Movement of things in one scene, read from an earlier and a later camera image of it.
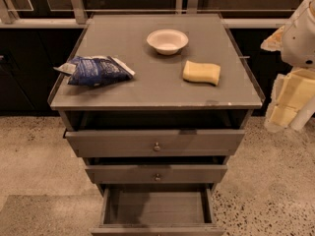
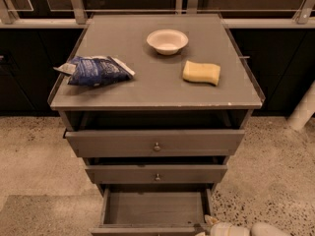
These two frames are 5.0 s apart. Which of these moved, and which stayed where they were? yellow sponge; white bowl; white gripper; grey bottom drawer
Moved: white gripper
Stayed: yellow sponge; grey bottom drawer; white bowl
